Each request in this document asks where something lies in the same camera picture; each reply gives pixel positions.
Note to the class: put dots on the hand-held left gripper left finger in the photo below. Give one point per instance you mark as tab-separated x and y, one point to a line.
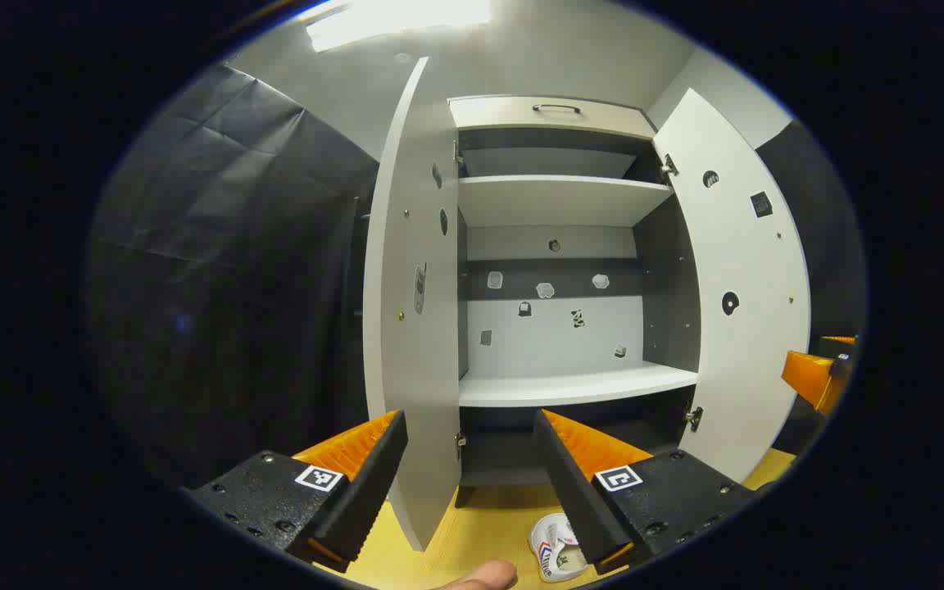
365	492

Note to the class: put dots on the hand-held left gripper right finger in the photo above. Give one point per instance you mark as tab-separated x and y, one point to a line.
574	500

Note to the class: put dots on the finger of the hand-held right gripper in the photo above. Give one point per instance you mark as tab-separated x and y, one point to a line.
841	344
806	377

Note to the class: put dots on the white canvas shoe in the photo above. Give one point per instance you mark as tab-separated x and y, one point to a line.
554	551

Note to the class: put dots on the light grey cabinet door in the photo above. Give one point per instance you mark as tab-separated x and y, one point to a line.
742	369
415	328

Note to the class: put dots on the white cabinet shelf board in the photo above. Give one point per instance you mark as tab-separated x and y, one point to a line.
570	385
554	201

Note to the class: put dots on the light grey cabinet drawer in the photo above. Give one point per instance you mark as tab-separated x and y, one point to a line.
505	115

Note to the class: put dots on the black backdrop cloth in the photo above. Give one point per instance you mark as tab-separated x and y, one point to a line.
226	287

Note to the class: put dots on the ceiling light panel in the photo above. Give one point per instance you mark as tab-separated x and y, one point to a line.
398	20

